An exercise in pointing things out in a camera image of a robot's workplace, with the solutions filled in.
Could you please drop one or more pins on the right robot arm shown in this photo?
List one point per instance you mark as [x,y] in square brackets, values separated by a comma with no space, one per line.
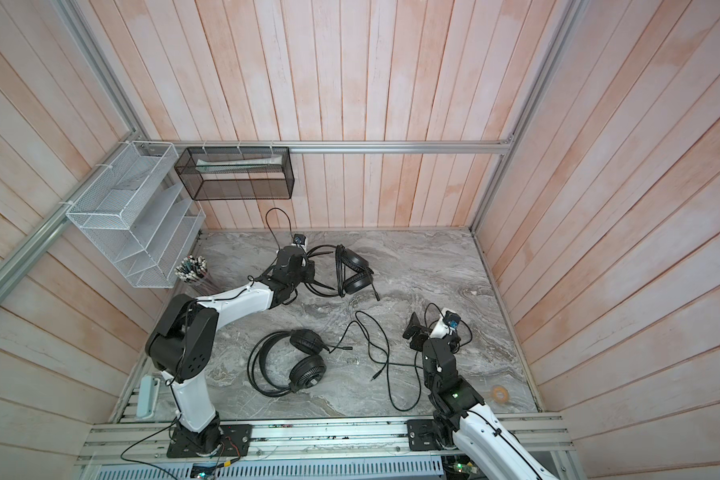
[452,395]

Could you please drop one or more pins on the black mesh wall basket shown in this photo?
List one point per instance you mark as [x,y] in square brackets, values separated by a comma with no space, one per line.
[236,173]

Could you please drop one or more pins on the white wire mesh shelf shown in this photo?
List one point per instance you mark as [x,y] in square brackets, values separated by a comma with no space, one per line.
[142,225]

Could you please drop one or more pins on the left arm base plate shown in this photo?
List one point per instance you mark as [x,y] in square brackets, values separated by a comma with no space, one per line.
[227,440]

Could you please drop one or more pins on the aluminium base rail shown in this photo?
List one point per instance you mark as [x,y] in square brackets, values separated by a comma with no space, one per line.
[310,438]

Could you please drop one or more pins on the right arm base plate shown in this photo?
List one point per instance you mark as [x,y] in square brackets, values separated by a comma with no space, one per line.
[450,435]

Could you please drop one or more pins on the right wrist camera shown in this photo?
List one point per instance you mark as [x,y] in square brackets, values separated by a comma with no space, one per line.
[447,324]

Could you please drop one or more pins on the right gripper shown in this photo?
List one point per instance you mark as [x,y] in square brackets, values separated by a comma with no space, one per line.
[415,329]

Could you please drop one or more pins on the clear cup of pencils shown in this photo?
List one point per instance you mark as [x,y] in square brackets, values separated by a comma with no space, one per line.
[193,271]

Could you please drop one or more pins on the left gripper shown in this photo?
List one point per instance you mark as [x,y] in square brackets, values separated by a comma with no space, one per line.
[311,269]

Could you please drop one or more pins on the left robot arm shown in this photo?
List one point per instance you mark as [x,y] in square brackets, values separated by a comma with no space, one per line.
[181,343]

